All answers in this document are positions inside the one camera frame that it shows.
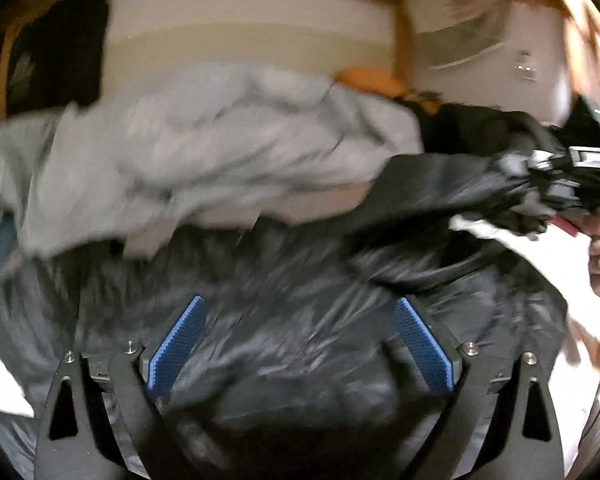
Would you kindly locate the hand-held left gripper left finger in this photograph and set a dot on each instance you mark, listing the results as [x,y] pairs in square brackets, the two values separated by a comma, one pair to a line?
[172,345]

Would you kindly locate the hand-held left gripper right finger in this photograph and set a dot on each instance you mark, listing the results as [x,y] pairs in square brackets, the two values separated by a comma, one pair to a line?
[425,345]

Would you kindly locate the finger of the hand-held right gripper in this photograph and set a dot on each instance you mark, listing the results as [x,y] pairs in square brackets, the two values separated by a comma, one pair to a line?
[522,162]

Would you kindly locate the dark quilted down jacket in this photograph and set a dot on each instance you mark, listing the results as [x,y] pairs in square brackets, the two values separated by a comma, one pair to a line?
[305,310]

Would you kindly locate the dark green jacket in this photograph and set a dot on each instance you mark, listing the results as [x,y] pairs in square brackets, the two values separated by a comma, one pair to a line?
[480,125]

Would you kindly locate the pale hanging cloth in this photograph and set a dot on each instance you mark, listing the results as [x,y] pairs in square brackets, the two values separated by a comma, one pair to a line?
[460,35]

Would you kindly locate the orange pillow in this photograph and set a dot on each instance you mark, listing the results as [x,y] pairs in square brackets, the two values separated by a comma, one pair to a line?
[370,80]

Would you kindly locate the light blue floral duvet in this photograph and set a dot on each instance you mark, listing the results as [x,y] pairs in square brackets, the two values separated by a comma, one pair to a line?
[205,135]

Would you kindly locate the black garment bag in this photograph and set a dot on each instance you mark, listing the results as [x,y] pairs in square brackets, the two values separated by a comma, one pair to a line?
[60,55]

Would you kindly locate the white wall socket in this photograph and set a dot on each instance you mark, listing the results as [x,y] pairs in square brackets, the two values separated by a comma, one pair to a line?
[525,65]

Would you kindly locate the wooden bed frame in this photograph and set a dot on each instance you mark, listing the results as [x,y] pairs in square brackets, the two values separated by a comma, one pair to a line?
[400,25]

